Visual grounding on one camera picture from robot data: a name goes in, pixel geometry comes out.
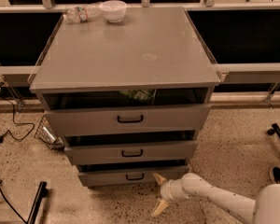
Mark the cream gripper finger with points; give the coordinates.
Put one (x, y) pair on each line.
(159, 207)
(159, 178)

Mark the green packet in drawer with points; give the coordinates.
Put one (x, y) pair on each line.
(143, 96)

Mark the grey middle drawer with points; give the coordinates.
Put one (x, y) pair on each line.
(122, 153)

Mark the grey drawer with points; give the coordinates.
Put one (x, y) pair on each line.
(130, 176)
(144, 119)
(122, 153)

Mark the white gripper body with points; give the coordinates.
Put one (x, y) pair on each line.
(168, 190)

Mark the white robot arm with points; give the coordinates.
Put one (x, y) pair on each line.
(264, 210)

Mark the black right base leg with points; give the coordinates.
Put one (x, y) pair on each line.
(274, 130)

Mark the black base leg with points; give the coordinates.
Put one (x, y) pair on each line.
(40, 195)
(274, 130)

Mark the grey drawer cabinet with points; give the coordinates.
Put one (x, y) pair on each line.
(128, 99)

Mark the wire mesh basket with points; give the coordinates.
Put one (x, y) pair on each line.
(45, 134)

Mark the black left base leg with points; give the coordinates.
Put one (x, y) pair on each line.
(40, 195)

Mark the grey bottom drawer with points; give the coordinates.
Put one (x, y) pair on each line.
(130, 176)

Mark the grey top drawer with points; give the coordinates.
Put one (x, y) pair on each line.
(144, 119)

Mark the white bowl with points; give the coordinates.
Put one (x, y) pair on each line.
(113, 10)

